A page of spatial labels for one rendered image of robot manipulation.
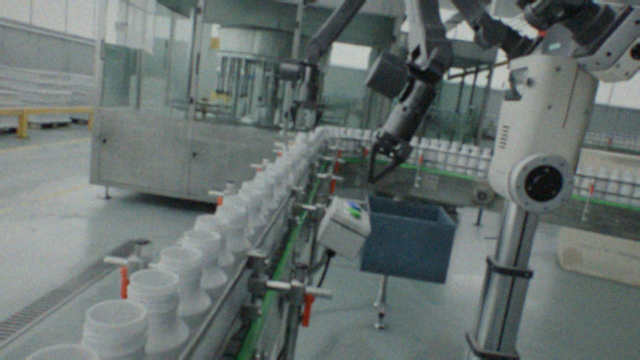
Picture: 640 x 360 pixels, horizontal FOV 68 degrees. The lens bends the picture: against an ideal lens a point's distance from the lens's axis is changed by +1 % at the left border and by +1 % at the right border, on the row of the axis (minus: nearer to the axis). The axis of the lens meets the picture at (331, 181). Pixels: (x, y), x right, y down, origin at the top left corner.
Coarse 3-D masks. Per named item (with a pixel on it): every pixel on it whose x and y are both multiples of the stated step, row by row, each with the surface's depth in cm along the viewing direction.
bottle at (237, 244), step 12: (228, 216) 59; (240, 216) 60; (240, 228) 60; (228, 240) 59; (240, 240) 60; (240, 252) 59; (240, 264) 60; (240, 288) 61; (240, 300) 62; (228, 312) 60; (228, 324) 61; (240, 324) 63
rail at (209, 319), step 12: (300, 180) 120; (276, 216) 81; (276, 240) 89; (240, 276) 55; (228, 288) 49; (216, 312) 45; (240, 312) 59; (204, 324) 41; (228, 336) 53; (192, 348) 38
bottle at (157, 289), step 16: (144, 272) 38; (160, 272) 39; (128, 288) 36; (144, 288) 35; (160, 288) 36; (176, 288) 37; (144, 304) 36; (160, 304) 36; (176, 304) 37; (160, 320) 36; (176, 320) 38; (160, 336) 36; (176, 336) 37; (160, 352) 35; (176, 352) 37
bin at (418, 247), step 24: (384, 216) 166; (408, 216) 197; (432, 216) 196; (384, 240) 167; (408, 240) 167; (432, 240) 167; (336, 264) 175; (360, 264) 169; (384, 264) 169; (408, 264) 169; (432, 264) 168
